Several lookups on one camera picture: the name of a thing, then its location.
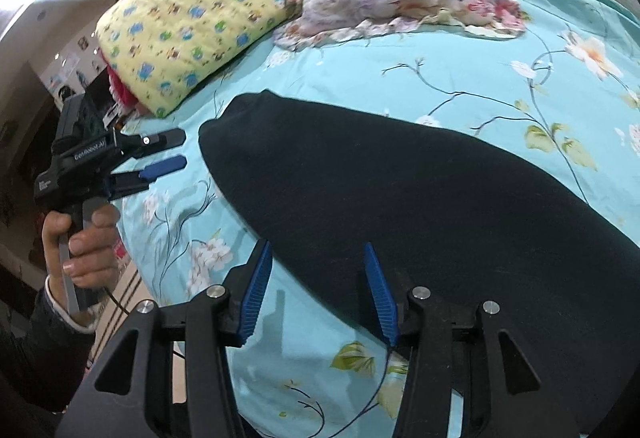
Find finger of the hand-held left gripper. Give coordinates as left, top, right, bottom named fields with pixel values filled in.
left=117, top=128, right=187, bottom=156
left=107, top=155, right=188, bottom=199

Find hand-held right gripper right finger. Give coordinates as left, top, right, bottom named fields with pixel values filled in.
left=362, top=242, right=588, bottom=438

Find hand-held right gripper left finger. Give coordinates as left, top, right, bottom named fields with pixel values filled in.
left=54, top=239, right=273, bottom=438

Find black pants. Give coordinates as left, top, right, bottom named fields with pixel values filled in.
left=198, top=89, right=640, bottom=438

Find person's left forearm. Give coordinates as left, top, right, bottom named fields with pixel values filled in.
left=0, top=275, right=98, bottom=416

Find person's left hand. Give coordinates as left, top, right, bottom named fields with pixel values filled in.
left=41, top=207, right=121, bottom=291

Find red cloth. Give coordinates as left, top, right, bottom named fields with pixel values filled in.
left=106, top=66, right=147, bottom=113

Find yellow cartoon-print pillow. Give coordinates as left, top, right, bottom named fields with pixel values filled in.
left=95, top=0, right=306, bottom=119

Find teal floral bed sheet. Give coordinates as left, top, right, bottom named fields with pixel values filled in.
left=85, top=0, right=640, bottom=438

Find wall posters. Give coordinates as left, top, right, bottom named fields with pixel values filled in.
left=42, top=32, right=107, bottom=95

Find black cable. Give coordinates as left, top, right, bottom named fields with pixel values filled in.
left=102, top=287, right=187, bottom=361

